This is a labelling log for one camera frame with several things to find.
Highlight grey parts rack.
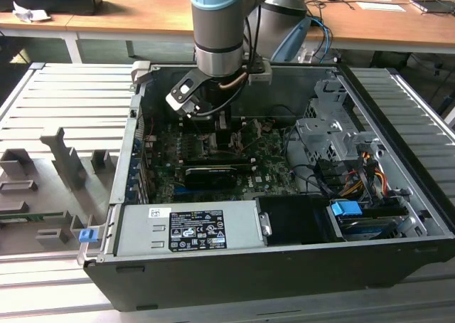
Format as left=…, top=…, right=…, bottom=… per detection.
left=0, top=125, right=120, bottom=256

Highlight black graphics card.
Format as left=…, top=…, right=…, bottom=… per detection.
left=183, top=164, right=238, bottom=191

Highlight silver metal drive cage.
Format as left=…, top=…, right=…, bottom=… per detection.
left=294, top=79, right=385, bottom=168

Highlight small blue clip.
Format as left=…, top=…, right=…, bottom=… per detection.
left=78, top=229, right=99, bottom=245

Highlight green motherboard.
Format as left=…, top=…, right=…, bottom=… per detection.
left=141, top=118, right=307, bottom=203

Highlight white paper sheet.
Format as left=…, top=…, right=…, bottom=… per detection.
left=356, top=1, right=408, bottom=13

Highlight hard disk in blue carrier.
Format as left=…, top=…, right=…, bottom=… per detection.
left=329, top=200, right=405, bottom=241

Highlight blue cable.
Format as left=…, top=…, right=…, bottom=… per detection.
left=311, top=16, right=333, bottom=55

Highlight yellow black power wires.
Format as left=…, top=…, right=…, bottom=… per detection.
left=337, top=179, right=367, bottom=198

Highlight CPU socket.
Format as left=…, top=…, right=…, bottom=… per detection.
left=199, top=132, right=238, bottom=159

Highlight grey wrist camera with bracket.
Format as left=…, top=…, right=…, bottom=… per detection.
left=247, top=61, right=273, bottom=87

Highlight yellow red power wires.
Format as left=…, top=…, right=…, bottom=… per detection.
left=375, top=168, right=390, bottom=196

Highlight black open PC case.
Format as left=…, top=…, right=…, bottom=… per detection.
left=82, top=61, right=455, bottom=313

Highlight long wooden desk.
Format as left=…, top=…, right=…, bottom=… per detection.
left=0, top=0, right=455, bottom=63

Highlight grey case latch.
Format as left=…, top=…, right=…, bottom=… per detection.
left=130, top=60, right=152, bottom=86

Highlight grey notebook on desk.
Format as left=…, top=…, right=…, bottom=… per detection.
left=409, top=0, right=455, bottom=17

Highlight crumpled white paper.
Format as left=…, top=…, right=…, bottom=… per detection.
left=12, top=1, right=53, bottom=23

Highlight black looped wire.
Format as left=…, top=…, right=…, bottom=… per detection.
left=268, top=103, right=298, bottom=120

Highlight white power adapter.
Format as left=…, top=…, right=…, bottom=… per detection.
left=296, top=47, right=314, bottom=65

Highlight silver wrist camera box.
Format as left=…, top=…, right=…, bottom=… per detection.
left=165, top=76, right=202, bottom=119

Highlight grey power supply with label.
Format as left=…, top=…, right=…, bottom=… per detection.
left=115, top=200, right=267, bottom=258

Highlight green RAM stick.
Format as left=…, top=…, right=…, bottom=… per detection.
left=0, top=213, right=64, bottom=221

